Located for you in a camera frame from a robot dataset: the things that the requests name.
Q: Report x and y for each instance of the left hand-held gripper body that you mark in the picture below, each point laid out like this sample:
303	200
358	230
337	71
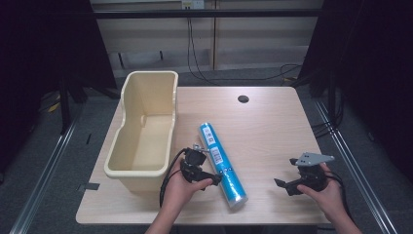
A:
194	160

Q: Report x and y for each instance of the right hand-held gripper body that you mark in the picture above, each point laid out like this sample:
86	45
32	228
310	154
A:
312	175

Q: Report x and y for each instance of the blue plastic-wrapped roll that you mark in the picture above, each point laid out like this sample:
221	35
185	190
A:
220	162

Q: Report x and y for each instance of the person's right hand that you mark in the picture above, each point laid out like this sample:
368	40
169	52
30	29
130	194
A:
328	198

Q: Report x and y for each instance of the person's left hand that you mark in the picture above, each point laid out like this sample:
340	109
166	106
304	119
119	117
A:
178	195

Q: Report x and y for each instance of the cream plastic bin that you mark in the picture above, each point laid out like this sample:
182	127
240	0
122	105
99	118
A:
152	143

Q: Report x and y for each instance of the black tape piece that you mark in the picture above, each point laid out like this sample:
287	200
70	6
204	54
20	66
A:
88	187

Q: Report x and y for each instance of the black curtain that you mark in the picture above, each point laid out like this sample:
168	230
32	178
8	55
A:
45	48
370	65

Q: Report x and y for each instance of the black metal stand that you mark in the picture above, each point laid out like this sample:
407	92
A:
65	107

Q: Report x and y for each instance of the metal floor rail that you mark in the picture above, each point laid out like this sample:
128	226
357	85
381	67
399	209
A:
45	169
354	162

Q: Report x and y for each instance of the white wall socket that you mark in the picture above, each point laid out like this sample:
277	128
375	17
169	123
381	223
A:
193	4

